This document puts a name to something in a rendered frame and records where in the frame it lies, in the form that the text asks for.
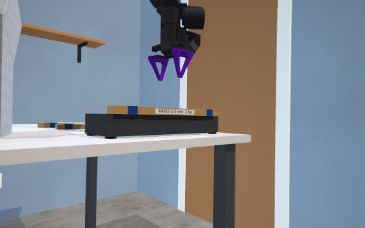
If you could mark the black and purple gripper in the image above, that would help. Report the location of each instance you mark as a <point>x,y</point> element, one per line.
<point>171,48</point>

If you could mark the white welding electrode pack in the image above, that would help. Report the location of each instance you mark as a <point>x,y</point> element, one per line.
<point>52,125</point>
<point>69,126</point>
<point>136,110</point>

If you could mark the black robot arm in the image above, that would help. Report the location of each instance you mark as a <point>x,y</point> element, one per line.
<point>191,17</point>

